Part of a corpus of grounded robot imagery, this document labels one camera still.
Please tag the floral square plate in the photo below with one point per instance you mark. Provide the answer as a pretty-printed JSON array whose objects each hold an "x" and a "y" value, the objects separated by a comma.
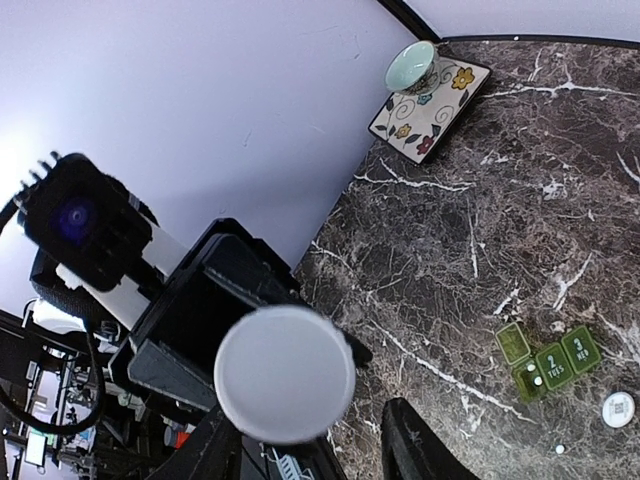
[{"x": 415, "y": 125}]

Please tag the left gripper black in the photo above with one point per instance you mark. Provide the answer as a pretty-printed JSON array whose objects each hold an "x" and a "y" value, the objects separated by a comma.
[{"x": 227, "y": 274}]

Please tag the pale green bowl left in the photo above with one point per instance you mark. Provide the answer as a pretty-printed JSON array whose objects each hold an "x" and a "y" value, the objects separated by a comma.
[{"x": 415, "y": 70}]

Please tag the white pill bottle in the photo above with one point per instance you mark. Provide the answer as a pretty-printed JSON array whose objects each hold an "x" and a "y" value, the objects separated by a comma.
[{"x": 284, "y": 375}]

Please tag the white bottle cap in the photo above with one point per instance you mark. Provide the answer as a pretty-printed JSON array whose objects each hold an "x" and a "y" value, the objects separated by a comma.
[{"x": 618, "y": 409}]

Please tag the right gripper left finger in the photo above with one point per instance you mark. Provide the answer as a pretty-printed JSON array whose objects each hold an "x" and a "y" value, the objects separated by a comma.
[{"x": 213, "y": 451}]

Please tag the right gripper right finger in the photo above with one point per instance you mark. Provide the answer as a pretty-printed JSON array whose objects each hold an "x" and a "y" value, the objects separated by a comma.
[{"x": 411, "y": 450}]

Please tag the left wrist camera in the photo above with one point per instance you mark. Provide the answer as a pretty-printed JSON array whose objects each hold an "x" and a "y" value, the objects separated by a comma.
[{"x": 91, "y": 233}]

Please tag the left black frame post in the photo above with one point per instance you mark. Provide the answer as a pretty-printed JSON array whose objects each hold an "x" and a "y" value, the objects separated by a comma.
[{"x": 410, "y": 20}]

